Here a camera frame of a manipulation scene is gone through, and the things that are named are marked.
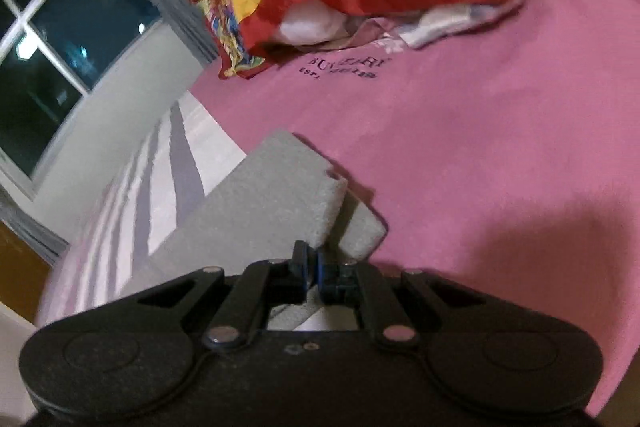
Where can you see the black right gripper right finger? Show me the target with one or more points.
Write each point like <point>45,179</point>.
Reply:
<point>361,287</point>

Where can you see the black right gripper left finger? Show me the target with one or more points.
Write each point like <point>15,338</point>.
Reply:
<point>263,285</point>

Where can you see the grey fleece pants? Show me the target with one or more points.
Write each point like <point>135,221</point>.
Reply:
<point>281,193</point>

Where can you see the pink striped bed blanket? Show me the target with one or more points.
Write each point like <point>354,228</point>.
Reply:
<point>506,159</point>

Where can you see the brown wooden door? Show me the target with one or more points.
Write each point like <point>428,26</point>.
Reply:
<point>23,275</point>

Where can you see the white framed window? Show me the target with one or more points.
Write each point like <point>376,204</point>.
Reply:
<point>53,54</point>

